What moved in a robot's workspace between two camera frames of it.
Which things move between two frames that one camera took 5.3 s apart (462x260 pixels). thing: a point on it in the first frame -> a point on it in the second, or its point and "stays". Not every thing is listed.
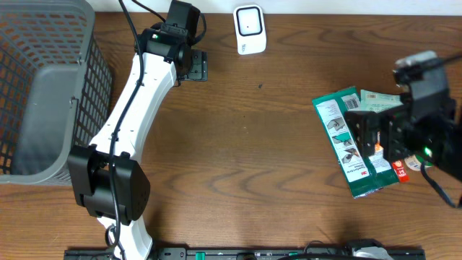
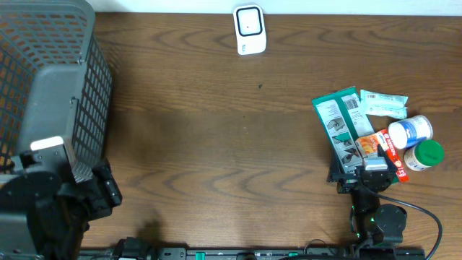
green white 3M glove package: (362, 175) stays
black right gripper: (380, 122) -> (349, 180)
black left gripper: (201, 69) -> (109, 193)
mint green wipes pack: (378, 102) stays
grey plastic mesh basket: (55, 94) stays
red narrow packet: (399, 167) stays
